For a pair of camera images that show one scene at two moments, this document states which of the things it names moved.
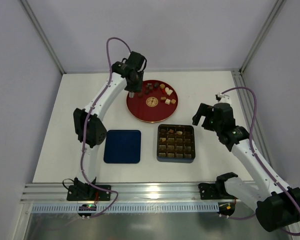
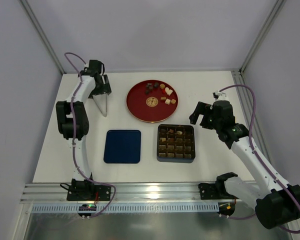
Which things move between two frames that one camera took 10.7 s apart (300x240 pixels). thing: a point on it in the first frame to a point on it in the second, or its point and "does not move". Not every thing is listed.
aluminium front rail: x=135 y=192 does not move
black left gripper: x=133 y=87 to x=101 y=90
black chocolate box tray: x=175 y=143 does not move
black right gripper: x=206 y=117 does not move
